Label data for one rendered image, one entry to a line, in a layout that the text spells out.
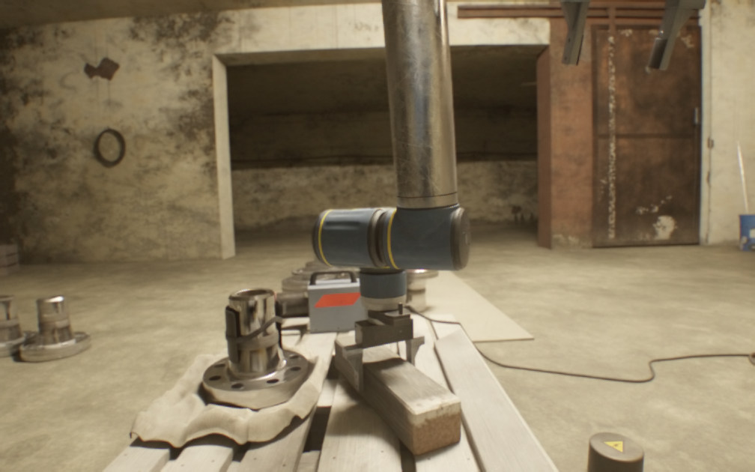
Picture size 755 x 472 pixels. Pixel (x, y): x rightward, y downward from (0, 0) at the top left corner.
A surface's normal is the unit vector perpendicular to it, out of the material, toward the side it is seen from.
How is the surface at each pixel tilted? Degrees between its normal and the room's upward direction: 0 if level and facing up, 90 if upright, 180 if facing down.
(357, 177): 90
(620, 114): 90
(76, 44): 91
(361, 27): 90
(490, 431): 0
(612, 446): 0
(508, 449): 0
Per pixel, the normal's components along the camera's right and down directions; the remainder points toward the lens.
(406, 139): -0.63, 0.22
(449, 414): 0.42, 0.06
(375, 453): -0.03, -1.00
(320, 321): 0.17, 0.07
